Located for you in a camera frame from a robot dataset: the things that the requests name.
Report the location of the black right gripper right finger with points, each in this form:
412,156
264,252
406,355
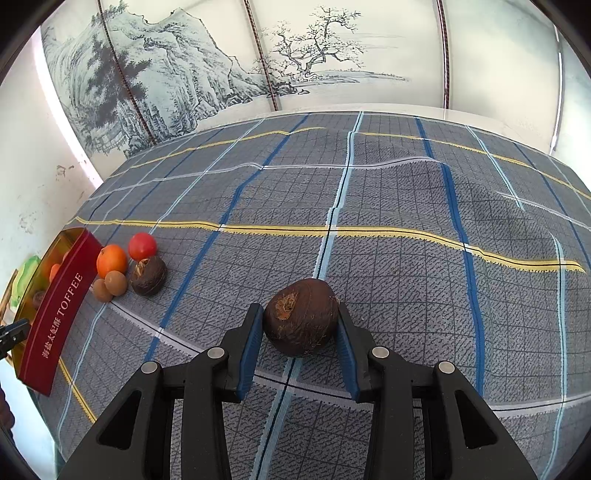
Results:
463,437

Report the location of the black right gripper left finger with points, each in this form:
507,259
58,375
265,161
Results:
131,439

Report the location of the small tangerine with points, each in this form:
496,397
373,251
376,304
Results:
53,271
111,258

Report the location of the dark passion fruit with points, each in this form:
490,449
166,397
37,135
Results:
301,318
148,276

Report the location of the brown longan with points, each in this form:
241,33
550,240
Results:
100,292
116,283

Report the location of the gold red toffee tin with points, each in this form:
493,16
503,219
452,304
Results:
51,307

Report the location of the dark passion fruit back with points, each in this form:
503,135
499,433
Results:
148,276

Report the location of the red tomato on cloth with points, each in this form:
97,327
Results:
141,246

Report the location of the blue plaid tablecloth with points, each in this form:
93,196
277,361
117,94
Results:
445,241

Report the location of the painted folding screen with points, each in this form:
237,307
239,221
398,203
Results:
132,74

